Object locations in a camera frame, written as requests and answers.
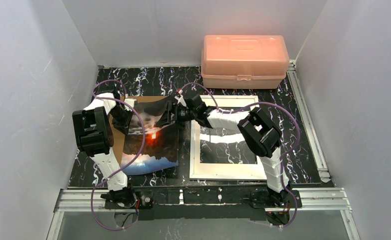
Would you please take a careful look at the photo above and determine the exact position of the sunset landscape photo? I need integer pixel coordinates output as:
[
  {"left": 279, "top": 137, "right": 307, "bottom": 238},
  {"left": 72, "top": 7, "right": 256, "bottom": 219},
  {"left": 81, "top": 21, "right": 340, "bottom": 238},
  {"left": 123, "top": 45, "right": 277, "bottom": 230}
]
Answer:
[{"left": 121, "top": 97, "right": 179, "bottom": 176}]

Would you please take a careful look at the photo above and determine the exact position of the clear glass sheet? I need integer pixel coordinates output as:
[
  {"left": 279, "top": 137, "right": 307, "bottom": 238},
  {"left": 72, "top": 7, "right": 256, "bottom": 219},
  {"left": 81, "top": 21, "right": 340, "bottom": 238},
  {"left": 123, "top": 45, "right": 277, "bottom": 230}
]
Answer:
[{"left": 199, "top": 126, "right": 257, "bottom": 165}]

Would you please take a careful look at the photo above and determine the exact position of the white picture frame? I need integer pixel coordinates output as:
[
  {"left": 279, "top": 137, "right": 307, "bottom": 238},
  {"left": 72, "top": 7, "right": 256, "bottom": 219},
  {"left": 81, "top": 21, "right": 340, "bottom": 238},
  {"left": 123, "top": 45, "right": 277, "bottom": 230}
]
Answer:
[{"left": 189, "top": 95, "right": 270, "bottom": 182}]

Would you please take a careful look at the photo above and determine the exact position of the white mat board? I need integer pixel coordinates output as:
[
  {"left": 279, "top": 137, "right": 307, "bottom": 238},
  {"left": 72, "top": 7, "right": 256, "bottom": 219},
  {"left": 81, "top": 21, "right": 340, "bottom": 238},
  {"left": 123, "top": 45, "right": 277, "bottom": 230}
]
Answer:
[{"left": 191, "top": 96, "right": 269, "bottom": 180}]

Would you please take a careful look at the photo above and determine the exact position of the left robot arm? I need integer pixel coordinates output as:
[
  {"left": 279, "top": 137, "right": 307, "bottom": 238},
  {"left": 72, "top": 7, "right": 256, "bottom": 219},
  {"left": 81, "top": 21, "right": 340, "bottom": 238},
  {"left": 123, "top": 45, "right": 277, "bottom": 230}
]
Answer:
[{"left": 72, "top": 86, "right": 134, "bottom": 191}]

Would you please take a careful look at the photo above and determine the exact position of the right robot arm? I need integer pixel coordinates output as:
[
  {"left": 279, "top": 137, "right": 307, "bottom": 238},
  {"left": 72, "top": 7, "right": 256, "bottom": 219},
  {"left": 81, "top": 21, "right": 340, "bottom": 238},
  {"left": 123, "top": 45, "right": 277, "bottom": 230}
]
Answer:
[{"left": 155, "top": 90, "right": 290, "bottom": 193}]

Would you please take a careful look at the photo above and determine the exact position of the brown backing board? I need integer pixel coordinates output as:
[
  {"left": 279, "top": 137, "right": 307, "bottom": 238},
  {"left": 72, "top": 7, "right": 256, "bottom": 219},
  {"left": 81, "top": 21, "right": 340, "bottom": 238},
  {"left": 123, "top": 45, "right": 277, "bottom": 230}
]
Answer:
[{"left": 109, "top": 96, "right": 166, "bottom": 165}]

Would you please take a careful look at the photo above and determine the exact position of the pink plastic storage box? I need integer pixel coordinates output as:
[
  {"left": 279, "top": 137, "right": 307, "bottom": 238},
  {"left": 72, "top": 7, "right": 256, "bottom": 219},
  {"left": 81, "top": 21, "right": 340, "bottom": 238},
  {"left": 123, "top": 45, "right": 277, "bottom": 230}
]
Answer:
[{"left": 200, "top": 35, "right": 290, "bottom": 89}]

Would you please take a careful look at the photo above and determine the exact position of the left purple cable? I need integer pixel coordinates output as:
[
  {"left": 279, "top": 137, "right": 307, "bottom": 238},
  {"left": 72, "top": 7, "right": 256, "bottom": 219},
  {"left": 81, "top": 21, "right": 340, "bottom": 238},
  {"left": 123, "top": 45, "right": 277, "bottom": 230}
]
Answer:
[{"left": 90, "top": 79, "right": 147, "bottom": 232}]

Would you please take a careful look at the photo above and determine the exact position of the purple cable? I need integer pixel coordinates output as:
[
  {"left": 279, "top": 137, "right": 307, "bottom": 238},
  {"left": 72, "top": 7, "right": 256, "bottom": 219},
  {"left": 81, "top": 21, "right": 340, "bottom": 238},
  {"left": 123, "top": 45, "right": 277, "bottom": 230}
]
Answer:
[
  {"left": 177, "top": 82, "right": 302, "bottom": 229},
  {"left": 90, "top": 79, "right": 147, "bottom": 232}
]

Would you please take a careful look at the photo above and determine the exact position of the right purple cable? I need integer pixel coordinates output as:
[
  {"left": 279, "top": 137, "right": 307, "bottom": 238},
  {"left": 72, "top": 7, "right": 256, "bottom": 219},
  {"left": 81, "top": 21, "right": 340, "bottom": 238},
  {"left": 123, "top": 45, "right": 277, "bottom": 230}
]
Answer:
[{"left": 177, "top": 82, "right": 302, "bottom": 229}]

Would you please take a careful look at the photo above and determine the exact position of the aluminium rail base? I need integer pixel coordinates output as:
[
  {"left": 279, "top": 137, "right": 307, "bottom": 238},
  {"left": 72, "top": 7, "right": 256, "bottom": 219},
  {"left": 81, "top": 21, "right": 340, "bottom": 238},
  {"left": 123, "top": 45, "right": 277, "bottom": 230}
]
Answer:
[{"left": 54, "top": 185, "right": 352, "bottom": 221}]

